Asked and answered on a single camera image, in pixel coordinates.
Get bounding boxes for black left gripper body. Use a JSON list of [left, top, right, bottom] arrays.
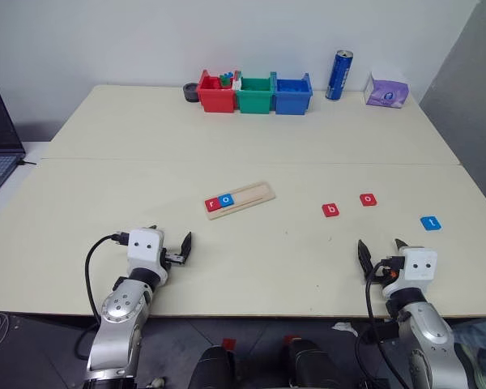
[[161, 247, 187, 271]]

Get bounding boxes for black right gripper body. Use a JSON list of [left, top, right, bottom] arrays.
[[373, 254, 406, 287]]

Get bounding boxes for blue letter tile t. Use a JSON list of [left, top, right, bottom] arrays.
[[420, 216, 444, 232]]

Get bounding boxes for wooden letter tray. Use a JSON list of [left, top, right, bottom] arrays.
[[204, 182, 276, 222]]

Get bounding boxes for white crumpled paper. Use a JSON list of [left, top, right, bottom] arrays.
[[332, 322, 359, 337]]

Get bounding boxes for dark rounded shape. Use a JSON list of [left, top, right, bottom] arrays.
[[188, 346, 238, 389], [287, 338, 342, 389]]

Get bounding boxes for dark grey round holder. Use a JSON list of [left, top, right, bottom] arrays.
[[182, 82, 201, 104]]

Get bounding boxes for red plastic bin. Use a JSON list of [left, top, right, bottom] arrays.
[[197, 69, 238, 113]]

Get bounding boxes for purple tissue pack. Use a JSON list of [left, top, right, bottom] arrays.
[[363, 71, 409, 109]]

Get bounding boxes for green plastic bin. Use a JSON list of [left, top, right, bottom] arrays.
[[235, 71, 277, 115]]

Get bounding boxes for blue plastic bin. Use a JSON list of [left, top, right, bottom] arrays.
[[273, 72, 313, 117]]

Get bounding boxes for tall blue drink can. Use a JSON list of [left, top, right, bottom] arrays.
[[325, 49, 354, 102]]

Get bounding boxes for dark laptop computer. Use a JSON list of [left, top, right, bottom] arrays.
[[0, 84, 27, 206]]

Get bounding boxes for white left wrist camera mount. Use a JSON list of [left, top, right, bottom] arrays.
[[126, 228, 166, 281]]

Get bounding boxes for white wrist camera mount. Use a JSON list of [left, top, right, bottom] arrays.
[[382, 246, 439, 299], [126, 228, 166, 281]]

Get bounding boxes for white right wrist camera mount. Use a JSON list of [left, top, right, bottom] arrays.
[[382, 246, 439, 299]]

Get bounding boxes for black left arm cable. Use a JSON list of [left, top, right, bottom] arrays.
[[75, 231, 130, 361]]

